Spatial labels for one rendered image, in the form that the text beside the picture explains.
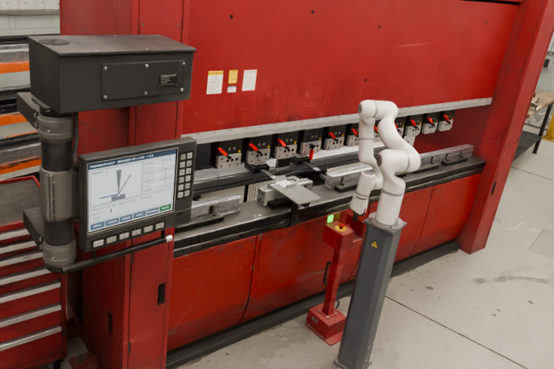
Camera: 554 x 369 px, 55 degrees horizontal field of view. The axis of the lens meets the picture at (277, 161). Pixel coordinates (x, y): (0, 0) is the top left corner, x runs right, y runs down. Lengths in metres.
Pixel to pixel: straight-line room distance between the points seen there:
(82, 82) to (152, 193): 0.51
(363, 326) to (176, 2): 2.07
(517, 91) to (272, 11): 2.46
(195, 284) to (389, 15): 1.96
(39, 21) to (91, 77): 5.15
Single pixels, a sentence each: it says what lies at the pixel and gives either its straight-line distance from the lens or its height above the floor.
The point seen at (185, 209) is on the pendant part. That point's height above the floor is 1.31.
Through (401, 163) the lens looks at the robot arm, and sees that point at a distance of 2.82.
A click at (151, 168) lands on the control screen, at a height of 1.52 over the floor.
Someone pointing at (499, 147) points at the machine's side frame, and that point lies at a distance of 4.78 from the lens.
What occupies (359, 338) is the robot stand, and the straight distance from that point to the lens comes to 3.34.
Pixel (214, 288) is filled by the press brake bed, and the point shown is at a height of 0.48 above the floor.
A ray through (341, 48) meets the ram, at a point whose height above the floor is 1.82.
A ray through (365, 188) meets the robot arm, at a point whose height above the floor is 1.07.
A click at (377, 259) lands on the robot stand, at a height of 0.81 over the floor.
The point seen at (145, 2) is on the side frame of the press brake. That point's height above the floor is 2.06.
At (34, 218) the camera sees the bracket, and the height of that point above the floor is 1.21.
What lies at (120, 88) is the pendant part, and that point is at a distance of 1.85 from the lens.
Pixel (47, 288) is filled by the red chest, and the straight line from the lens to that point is 2.95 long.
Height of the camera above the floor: 2.32
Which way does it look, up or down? 22 degrees down
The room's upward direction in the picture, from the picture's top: 8 degrees clockwise
